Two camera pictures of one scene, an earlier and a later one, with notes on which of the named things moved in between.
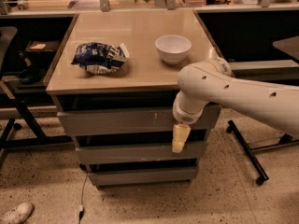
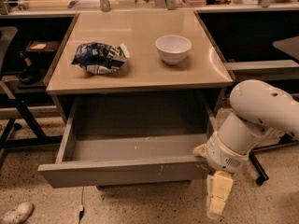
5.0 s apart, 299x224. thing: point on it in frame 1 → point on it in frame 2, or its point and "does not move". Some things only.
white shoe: [18, 215] does not move
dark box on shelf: [41, 49] does not move
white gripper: [184, 116] → [222, 156]
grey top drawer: [133, 122] → [119, 160]
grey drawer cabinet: [114, 85] does not move
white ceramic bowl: [173, 48] does not move
